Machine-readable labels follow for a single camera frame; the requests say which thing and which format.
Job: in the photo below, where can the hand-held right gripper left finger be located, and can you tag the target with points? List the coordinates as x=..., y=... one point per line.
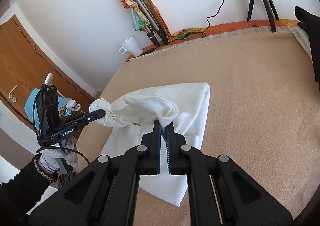
x=157, y=146

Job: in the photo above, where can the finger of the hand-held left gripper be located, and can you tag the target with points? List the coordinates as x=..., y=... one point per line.
x=97, y=114

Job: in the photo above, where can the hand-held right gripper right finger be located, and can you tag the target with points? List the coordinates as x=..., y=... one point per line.
x=168, y=146

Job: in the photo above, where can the white t-shirt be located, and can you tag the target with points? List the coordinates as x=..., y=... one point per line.
x=190, y=106

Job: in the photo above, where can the person's left forearm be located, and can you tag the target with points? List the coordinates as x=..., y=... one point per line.
x=22, y=186

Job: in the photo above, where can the person's left hand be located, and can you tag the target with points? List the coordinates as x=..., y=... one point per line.
x=50, y=161

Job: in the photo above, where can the leopard print cloth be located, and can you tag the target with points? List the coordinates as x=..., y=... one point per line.
x=63, y=110

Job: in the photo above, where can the blue chair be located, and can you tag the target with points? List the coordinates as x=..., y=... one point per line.
x=30, y=106

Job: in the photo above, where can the wooden door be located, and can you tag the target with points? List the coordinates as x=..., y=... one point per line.
x=25, y=61

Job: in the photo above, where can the white mug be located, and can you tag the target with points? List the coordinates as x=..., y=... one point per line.
x=132, y=45

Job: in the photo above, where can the black power adapter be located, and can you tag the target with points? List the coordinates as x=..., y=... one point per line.
x=148, y=50

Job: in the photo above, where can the beige blanket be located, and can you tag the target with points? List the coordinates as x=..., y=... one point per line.
x=250, y=116

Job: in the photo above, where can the folded silver tripod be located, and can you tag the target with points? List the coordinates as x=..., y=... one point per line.
x=140, y=4

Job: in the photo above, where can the colourful orange scarf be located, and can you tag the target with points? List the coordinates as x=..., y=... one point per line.
x=153, y=9

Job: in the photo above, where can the white folded cloth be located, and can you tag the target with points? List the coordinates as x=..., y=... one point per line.
x=301, y=37

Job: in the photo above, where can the black folded garment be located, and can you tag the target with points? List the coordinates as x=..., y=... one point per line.
x=313, y=31

